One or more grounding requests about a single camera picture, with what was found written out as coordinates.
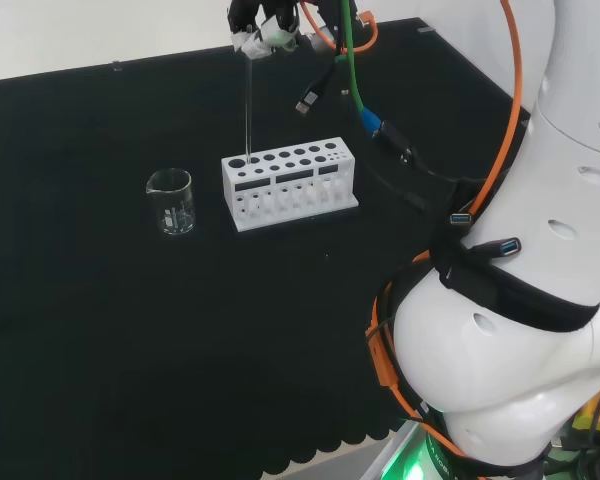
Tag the black USB socket blue insert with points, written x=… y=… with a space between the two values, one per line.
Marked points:
x=502 y=246
x=461 y=218

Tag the white test tube rack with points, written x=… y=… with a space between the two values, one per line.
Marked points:
x=280 y=175

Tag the clear glass rod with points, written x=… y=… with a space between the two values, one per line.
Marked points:
x=249 y=110

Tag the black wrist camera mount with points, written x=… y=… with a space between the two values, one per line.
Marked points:
x=335 y=20

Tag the grey tape piece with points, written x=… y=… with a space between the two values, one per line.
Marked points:
x=425 y=30

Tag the yellow stop button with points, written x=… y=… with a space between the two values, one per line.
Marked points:
x=592 y=410

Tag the black bench cloth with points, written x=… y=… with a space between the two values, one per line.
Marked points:
x=130 y=325

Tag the clear glass graduated beaker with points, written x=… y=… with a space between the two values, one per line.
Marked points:
x=176 y=215

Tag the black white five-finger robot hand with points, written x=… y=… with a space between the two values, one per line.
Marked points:
x=265 y=25

